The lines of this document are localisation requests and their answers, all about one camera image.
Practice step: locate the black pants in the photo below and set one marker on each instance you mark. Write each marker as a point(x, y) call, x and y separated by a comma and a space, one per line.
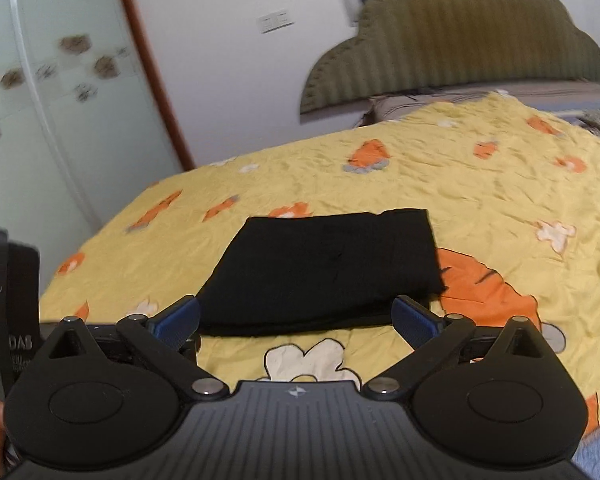
point(325, 275)

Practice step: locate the grey-brown striped pillow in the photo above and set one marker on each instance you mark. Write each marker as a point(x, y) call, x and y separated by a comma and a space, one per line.
point(460, 96)

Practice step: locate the yellow printed blanket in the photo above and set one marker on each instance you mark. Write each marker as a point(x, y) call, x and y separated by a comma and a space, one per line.
point(480, 195)

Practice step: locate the olive green quilted headboard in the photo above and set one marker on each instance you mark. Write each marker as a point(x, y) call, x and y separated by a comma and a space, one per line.
point(460, 35)

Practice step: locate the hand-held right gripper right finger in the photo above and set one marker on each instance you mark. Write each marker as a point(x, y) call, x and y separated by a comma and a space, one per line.
point(412, 320)

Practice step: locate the blue jeans leg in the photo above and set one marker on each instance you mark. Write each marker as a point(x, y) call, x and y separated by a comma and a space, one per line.
point(597, 455)

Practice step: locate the frosted glass door with stickers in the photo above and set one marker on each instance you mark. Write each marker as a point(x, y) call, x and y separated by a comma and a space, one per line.
point(65, 100)

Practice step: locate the brown wooden door frame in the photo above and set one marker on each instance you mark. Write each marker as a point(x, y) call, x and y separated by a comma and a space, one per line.
point(155, 65)

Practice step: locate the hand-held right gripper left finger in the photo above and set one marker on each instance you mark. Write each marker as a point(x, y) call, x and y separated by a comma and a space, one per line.
point(177, 321)

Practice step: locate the white wall socket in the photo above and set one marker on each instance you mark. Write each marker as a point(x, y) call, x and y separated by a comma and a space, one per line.
point(277, 21)

